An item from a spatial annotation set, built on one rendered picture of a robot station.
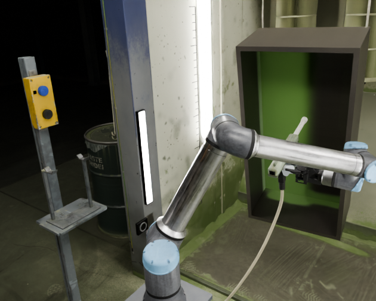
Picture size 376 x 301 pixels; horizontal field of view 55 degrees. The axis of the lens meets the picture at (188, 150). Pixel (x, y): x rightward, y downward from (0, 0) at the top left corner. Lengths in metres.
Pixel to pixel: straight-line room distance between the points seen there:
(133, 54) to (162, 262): 1.19
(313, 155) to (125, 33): 1.22
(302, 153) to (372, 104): 2.09
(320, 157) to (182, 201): 0.59
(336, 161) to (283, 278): 1.45
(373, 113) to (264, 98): 1.25
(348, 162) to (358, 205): 1.78
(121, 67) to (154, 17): 0.36
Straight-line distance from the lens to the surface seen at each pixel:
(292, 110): 2.43
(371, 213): 3.25
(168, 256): 1.52
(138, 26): 2.18
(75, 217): 2.10
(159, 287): 1.57
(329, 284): 2.80
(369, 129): 3.39
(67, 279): 2.50
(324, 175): 1.72
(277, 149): 1.38
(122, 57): 2.15
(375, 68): 3.10
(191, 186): 1.53
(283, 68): 2.33
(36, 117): 1.96
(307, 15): 3.22
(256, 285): 2.70
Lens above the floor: 1.83
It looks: 21 degrees down
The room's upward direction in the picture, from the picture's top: 3 degrees counter-clockwise
